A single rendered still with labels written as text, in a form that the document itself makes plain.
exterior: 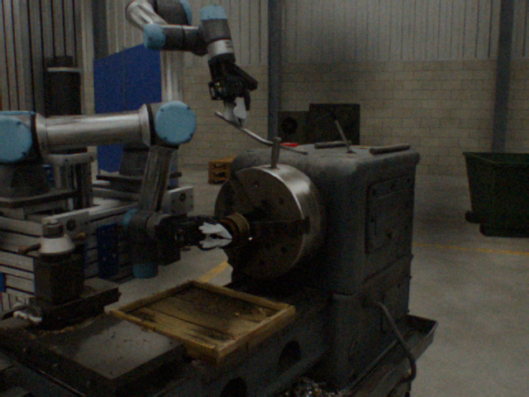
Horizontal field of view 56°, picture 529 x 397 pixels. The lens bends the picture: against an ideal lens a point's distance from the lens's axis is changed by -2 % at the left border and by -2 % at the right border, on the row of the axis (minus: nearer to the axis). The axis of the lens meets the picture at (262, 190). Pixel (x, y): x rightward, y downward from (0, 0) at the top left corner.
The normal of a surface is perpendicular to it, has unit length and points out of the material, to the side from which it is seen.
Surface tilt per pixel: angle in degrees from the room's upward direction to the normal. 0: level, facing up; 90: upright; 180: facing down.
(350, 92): 90
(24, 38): 90
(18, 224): 90
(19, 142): 91
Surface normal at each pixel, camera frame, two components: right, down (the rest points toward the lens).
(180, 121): 0.43, 0.14
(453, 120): -0.35, 0.15
